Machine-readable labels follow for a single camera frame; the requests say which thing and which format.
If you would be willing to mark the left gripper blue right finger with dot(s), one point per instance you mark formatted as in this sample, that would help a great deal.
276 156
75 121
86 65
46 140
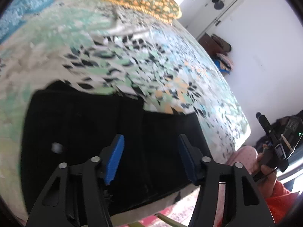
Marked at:
243 205

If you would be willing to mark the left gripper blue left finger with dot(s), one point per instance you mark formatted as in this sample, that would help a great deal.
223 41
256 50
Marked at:
51 206

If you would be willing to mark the black pants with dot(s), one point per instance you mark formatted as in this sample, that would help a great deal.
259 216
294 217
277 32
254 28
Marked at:
66 125

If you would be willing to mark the person right hand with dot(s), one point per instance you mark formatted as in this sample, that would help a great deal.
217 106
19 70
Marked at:
267 184

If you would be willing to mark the red fuzzy sleeve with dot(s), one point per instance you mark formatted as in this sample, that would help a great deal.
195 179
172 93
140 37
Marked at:
281 201

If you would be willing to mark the patterned red floor rug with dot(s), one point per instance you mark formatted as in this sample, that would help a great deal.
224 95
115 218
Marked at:
156 218

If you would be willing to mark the brown bag on cabinet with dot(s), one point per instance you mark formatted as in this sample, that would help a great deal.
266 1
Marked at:
226 47

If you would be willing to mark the dark brown wooden cabinet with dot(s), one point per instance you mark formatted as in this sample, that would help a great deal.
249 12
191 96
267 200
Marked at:
210 46

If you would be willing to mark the white room door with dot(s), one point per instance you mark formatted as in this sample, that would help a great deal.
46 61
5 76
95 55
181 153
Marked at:
207 18

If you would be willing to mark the floral bed sheet mattress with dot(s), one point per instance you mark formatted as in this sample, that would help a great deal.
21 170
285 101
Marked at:
98 47

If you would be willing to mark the black hat on door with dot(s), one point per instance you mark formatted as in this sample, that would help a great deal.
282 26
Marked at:
218 4

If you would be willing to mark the teal patterned pillow far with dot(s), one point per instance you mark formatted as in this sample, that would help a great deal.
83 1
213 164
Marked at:
13 17

